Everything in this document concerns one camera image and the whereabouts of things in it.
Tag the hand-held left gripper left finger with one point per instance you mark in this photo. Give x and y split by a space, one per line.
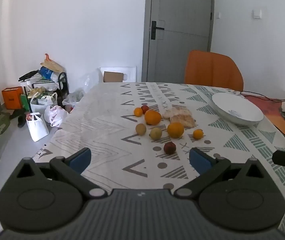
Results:
81 159

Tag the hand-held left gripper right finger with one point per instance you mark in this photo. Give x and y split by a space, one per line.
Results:
198 161

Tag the small orange tangerine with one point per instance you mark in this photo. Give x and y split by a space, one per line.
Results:
198 134
138 111

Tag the dark red plum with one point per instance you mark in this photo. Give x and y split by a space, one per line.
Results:
170 147

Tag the large orange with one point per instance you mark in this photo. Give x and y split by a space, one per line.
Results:
153 117
175 130

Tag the orange bread packet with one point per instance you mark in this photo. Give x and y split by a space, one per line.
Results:
183 121

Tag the brown kiwi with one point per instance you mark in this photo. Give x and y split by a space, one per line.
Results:
141 129
155 133

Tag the white plate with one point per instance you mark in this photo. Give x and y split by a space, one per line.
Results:
237 108

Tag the patterned white green tablecloth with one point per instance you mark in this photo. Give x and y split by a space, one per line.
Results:
102 130

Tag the red printed mat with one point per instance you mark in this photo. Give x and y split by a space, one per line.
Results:
267 106

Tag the white red-printed plastic bag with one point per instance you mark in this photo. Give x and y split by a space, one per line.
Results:
55 115

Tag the plain white tote bag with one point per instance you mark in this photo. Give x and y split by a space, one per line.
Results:
37 128

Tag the clear plastic bag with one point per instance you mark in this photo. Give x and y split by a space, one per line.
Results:
73 98

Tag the filled white tote bag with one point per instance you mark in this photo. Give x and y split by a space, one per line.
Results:
40 105

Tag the red apple far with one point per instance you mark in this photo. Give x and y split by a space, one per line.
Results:
145 108

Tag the black metal rack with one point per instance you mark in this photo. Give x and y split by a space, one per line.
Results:
63 85

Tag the green paper bag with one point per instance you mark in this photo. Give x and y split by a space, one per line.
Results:
25 102

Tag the cardboard box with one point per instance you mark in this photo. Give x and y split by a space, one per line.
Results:
113 77

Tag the blue and white bag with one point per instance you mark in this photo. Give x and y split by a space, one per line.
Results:
47 73

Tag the orange chair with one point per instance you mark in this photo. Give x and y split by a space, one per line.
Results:
212 70

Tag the orange box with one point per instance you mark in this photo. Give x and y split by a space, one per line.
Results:
12 97

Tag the black folded umbrella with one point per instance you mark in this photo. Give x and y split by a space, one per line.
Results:
28 75

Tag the grey door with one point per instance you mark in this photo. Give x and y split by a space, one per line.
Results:
182 5

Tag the white light switch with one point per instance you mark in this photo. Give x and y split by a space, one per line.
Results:
257 14

